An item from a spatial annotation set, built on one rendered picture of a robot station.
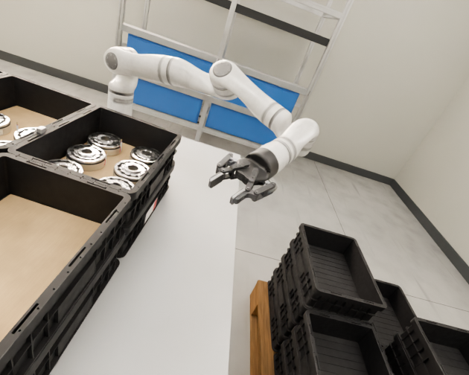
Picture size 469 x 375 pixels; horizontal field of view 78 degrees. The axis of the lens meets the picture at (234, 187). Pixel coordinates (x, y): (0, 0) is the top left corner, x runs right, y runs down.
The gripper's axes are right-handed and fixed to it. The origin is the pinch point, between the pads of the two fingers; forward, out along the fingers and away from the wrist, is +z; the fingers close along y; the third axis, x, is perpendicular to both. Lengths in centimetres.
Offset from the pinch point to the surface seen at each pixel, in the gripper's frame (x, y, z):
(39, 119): 20, -74, 8
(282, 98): 74, -87, -185
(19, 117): 19, -76, 13
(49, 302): 2.5, -2.1, 34.4
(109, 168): 20.8, -40.3, 3.7
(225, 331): 31.6, 14.8, 9.2
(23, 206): 14.4, -33.9, 28.1
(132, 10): 55, -273, -162
